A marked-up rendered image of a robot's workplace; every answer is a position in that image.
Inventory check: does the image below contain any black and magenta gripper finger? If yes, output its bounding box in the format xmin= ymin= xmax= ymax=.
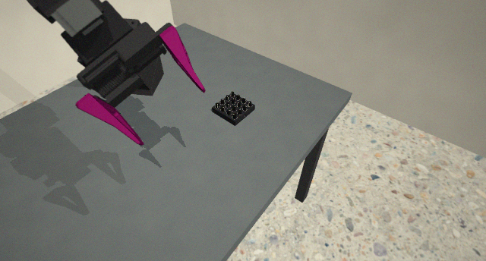
xmin=76 ymin=93 xmax=144 ymax=146
xmin=159 ymin=26 xmax=206 ymax=93

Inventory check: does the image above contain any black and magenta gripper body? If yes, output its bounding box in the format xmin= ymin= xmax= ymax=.
xmin=77 ymin=22 xmax=172 ymax=108

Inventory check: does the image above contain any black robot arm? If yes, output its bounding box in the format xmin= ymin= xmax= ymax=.
xmin=27 ymin=0 xmax=133 ymax=66

